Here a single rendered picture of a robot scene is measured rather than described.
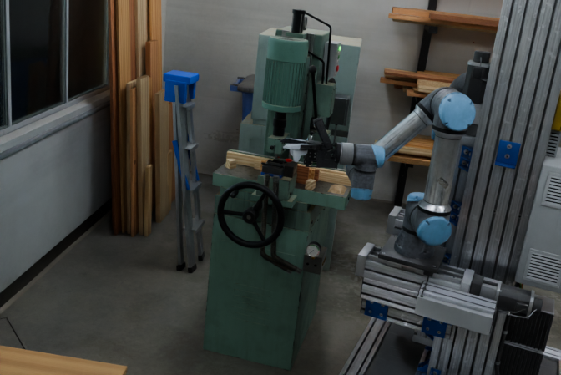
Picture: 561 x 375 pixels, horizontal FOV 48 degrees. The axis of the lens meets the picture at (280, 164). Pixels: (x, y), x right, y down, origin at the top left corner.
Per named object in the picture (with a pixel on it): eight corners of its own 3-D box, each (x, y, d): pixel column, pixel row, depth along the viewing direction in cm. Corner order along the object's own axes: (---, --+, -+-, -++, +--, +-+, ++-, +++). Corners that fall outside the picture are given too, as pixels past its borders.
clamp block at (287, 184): (255, 195, 268) (256, 174, 265) (263, 185, 280) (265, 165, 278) (288, 201, 265) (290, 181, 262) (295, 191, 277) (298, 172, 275)
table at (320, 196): (203, 191, 274) (204, 178, 272) (226, 172, 302) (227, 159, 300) (341, 219, 261) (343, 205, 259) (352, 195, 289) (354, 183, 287)
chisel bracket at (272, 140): (265, 155, 284) (267, 137, 282) (274, 148, 297) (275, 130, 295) (281, 158, 283) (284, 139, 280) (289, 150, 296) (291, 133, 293)
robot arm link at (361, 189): (367, 191, 229) (372, 162, 226) (373, 203, 218) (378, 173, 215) (346, 190, 228) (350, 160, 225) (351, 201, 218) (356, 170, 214)
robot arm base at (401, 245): (437, 248, 248) (441, 225, 245) (429, 262, 234) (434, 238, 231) (398, 238, 253) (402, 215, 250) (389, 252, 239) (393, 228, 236)
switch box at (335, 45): (320, 76, 301) (325, 42, 296) (325, 73, 310) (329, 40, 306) (333, 78, 300) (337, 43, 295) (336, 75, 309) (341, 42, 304)
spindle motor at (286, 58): (256, 109, 276) (263, 37, 266) (267, 102, 292) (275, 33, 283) (295, 115, 272) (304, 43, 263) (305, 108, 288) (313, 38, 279)
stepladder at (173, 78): (169, 272, 381) (159, 74, 347) (183, 254, 405) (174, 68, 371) (195, 274, 378) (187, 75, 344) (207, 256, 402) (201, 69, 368)
